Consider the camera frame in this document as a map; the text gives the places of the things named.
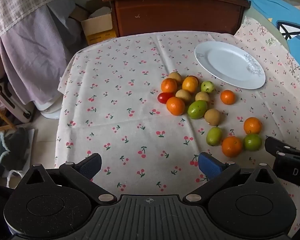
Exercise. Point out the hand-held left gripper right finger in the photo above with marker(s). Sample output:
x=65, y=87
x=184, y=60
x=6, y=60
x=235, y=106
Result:
x=210, y=166

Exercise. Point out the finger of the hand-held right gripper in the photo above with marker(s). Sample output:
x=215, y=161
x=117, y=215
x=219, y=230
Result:
x=272, y=143

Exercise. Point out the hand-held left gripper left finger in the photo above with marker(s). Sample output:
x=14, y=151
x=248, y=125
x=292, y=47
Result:
x=91, y=166

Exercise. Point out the tan longan fruit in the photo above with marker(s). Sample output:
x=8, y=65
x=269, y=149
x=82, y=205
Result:
x=183, y=95
x=175, y=77
x=212, y=117
x=202, y=96

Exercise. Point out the large green jujube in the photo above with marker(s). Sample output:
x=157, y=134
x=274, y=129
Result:
x=197, y=109

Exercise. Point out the small mandarin orange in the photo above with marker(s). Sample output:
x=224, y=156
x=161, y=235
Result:
x=227, y=97

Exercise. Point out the small spotted green jujube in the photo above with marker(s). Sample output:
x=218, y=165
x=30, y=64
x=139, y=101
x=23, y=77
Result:
x=207, y=86

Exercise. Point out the white oval plate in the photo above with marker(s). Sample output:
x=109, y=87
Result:
x=222, y=60

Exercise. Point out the cherry-print tablecloth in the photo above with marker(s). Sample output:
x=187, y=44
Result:
x=130, y=130

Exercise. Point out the white round base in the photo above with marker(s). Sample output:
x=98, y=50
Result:
x=51, y=111

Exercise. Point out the dark green plush slipper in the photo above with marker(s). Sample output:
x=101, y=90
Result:
x=12, y=145

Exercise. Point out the wooden rack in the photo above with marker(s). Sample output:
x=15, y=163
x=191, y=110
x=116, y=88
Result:
x=0, y=120

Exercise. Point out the lavender cloth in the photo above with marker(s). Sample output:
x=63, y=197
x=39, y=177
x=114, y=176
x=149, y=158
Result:
x=32, y=55

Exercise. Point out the grey-green sheet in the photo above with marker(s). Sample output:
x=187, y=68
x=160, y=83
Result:
x=255, y=12

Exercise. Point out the blue printed blanket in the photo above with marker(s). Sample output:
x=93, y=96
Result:
x=265, y=7

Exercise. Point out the open cardboard box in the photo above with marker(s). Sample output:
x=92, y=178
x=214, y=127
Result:
x=97, y=26

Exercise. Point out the brown wooden nightstand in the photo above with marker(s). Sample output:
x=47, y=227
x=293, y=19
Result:
x=177, y=17

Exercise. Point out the grey-blue cloth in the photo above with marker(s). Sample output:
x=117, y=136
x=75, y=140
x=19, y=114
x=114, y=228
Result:
x=62, y=12

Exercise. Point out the checked cloth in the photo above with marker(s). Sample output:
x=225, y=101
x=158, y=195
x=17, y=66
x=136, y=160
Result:
x=20, y=2

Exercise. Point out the white folding frame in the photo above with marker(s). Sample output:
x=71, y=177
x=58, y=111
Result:
x=12, y=102

